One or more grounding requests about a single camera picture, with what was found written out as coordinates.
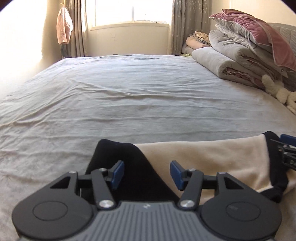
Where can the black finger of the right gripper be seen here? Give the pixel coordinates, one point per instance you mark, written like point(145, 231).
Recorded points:
point(286, 149)

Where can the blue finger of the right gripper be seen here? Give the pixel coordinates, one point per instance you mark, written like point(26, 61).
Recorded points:
point(287, 139)

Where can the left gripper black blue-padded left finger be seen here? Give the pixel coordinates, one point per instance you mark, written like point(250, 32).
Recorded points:
point(97, 186)

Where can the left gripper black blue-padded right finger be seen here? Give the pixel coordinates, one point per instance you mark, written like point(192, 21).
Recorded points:
point(191, 182)

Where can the black sweater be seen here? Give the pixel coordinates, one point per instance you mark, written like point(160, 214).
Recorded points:
point(133, 185)

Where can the beige fleece garment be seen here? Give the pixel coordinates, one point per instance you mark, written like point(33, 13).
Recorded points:
point(246, 159)

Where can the white plush toy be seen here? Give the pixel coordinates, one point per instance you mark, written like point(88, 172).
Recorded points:
point(277, 90)

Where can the grey bed sheet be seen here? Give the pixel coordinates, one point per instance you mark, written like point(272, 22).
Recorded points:
point(52, 123)

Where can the grey quilted headboard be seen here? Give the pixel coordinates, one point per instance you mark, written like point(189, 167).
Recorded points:
point(287, 32)

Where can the upper folded grey quilt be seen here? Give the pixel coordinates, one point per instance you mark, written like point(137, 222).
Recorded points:
point(245, 53)

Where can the pink velvet pillow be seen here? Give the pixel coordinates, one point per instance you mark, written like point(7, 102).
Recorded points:
point(259, 33)

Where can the lower rolled grey quilt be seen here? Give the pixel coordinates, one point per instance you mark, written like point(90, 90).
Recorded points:
point(226, 68)

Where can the patterned brown cloth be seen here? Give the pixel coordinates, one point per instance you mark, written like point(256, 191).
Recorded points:
point(202, 38)

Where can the folded pink beige blanket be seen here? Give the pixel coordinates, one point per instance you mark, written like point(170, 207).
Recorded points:
point(192, 44)

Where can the left grey curtain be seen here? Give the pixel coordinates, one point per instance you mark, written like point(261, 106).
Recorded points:
point(77, 46)

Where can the grey curtain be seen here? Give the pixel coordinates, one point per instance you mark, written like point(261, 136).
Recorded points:
point(77, 46)
point(187, 17)

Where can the right grey curtain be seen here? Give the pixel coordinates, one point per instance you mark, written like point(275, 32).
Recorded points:
point(187, 17)

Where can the pink hanging garment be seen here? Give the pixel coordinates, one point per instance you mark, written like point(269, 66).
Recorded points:
point(64, 26)

